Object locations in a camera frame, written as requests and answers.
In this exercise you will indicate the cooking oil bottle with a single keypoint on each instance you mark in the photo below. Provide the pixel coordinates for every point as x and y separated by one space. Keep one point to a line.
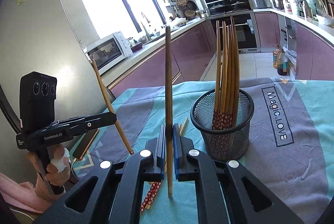
280 61

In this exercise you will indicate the black mesh utensil cup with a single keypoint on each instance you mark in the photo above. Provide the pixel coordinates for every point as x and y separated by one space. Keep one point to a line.
223 139

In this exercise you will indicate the chopstick in cup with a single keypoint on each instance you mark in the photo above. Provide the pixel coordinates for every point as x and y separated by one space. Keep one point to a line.
235 73
217 85
224 76

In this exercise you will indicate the mint green appliance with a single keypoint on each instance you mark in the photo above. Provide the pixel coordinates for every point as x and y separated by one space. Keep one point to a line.
317 7

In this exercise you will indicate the chopstick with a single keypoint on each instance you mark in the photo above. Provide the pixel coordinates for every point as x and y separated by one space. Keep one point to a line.
235 73
217 85
224 76
110 108
155 186
168 112

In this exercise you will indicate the steel pot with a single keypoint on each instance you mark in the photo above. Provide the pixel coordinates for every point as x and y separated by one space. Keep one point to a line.
278 4

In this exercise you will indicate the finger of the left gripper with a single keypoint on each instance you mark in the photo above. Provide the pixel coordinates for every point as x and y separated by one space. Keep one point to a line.
107 117
85 127

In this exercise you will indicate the white microwave oven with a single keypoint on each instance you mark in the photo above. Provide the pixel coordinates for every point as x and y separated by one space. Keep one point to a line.
108 51

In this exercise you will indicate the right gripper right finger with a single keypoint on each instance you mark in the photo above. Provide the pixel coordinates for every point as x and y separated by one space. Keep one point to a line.
226 192

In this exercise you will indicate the chopstick on cloth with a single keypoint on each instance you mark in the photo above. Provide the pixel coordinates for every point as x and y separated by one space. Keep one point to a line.
155 186

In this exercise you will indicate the smartphone with orange case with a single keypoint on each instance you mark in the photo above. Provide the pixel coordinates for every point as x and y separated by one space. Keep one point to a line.
85 143

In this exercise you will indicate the teal grey tablecloth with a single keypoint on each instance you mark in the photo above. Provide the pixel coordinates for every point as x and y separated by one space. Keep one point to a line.
290 142

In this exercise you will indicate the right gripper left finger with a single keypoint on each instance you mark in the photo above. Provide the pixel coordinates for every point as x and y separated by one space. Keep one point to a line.
111 193

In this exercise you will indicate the kitchen faucet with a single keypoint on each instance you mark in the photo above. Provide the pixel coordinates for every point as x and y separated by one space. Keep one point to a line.
145 24

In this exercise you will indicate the left hand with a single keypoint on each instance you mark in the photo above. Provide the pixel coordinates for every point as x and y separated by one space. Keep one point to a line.
58 172

